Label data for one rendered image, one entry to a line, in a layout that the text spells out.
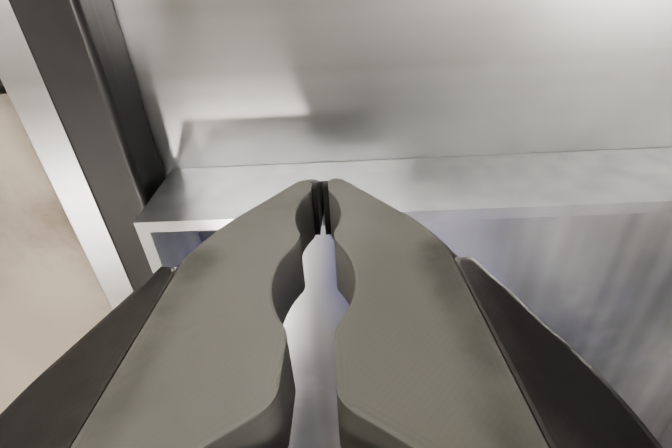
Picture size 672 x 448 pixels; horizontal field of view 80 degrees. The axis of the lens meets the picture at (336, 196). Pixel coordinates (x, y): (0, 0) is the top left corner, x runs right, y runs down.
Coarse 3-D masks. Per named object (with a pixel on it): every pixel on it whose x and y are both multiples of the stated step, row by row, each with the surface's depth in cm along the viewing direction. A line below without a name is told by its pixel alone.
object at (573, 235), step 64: (192, 192) 14; (256, 192) 14; (384, 192) 13; (448, 192) 13; (512, 192) 13; (576, 192) 13; (640, 192) 13; (320, 256) 18; (512, 256) 18; (576, 256) 18; (640, 256) 18; (320, 320) 20; (576, 320) 20; (640, 320) 20; (320, 384) 22; (640, 384) 22
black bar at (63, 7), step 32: (32, 0) 11; (64, 0) 11; (96, 0) 11; (32, 32) 11; (64, 32) 11; (96, 32) 11; (64, 64) 11; (96, 64) 11; (128, 64) 13; (64, 96) 12; (96, 96) 12; (128, 96) 13; (64, 128) 12; (96, 128) 12; (128, 128) 13; (96, 160) 13; (128, 160) 13; (96, 192) 14; (128, 192) 14; (128, 224) 14; (128, 256) 15
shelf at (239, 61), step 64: (0, 0) 12; (128, 0) 12; (192, 0) 12; (256, 0) 12; (320, 0) 12; (384, 0) 12; (448, 0) 12; (512, 0) 12; (576, 0) 12; (640, 0) 12; (0, 64) 13; (192, 64) 13; (256, 64) 13; (320, 64) 13; (384, 64) 13; (448, 64) 13; (512, 64) 13; (576, 64) 13; (640, 64) 13; (192, 128) 15; (256, 128) 15; (320, 128) 15; (384, 128) 15; (448, 128) 15; (512, 128) 15; (576, 128) 15; (640, 128) 15; (64, 192) 16
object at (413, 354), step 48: (336, 192) 10; (336, 240) 9; (384, 240) 9; (432, 240) 9; (384, 288) 8; (432, 288) 7; (336, 336) 7; (384, 336) 7; (432, 336) 7; (480, 336) 7; (336, 384) 6; (384, 384) 6; (432, 384) 6; (480, 384) 6; (384, 432) 5; (432, 432) 5; (480, 432) 5; (528, 432) 5
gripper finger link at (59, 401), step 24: (144, 288) 8; (120, 312) 7; (144, 312) 7; (96, 336) 7; (120, 336) 7; (72, 360) 6; (96, 360) 6; (120, 360) 6; (48, 384) 6; (72, 384) 6; (96, 384) 6; (24, 408) 6; (48, 408) 6; (72, 408) 6; (0, 432) 6; (24, 432) 6; (48, 432) 6; (72, 432) 6
